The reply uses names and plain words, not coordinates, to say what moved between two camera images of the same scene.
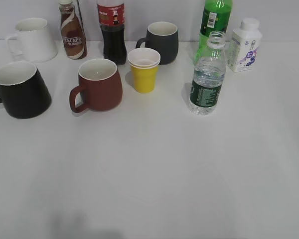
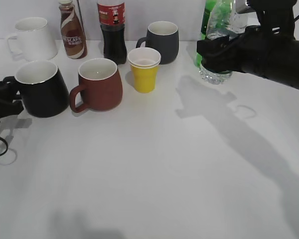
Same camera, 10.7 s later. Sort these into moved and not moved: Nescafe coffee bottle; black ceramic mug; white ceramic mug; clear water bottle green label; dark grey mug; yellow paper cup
Moved: clear water bottle green label; black ceramic mug
Not moved: dark grey mug; white ceramic mug; yellow paper cup; Nescafe coffee bottle
